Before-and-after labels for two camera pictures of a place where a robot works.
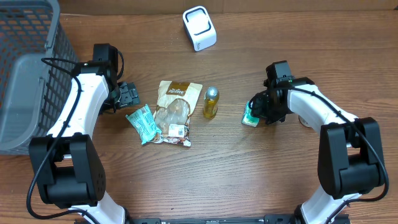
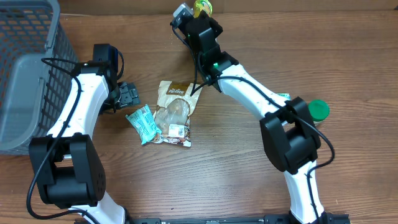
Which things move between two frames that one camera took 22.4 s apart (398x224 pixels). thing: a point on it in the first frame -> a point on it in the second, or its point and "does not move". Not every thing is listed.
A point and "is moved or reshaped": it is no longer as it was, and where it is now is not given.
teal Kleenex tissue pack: x=248 y=119 is moved or reshaped
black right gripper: x=259 y=107 -> x=199 y=18
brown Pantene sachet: x=175 y=102 does not move
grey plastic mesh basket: x=37 y=61 does not move
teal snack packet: x=143 y=122 does not move
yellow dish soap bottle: x=211 y=99 -> x=201 y=5
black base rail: x=346 y=219 does not move
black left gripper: x=130 y=96 does not move
